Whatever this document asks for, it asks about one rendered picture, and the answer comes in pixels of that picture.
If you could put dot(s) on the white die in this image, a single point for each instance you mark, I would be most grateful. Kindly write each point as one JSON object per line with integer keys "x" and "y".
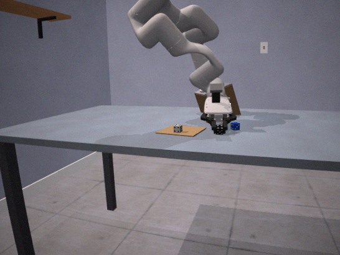
{"x": 177, "y": 128}

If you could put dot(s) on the blue die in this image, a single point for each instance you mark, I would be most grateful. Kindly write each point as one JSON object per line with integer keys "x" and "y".
{"x": 235, "y": 126}

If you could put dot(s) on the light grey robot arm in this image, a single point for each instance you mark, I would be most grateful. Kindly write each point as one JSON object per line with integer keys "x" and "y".
{"x": 161, "y": 21}

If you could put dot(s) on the tan flat mat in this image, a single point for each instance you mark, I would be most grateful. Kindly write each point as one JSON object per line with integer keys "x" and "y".
{"x": 189, "y": 131}

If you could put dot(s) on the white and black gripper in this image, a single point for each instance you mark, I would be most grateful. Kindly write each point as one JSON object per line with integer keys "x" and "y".
{"x": 218, "y": 112}

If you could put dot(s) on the black die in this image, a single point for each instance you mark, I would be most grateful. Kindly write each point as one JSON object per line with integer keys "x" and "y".
{"x": 219, "y": 129}

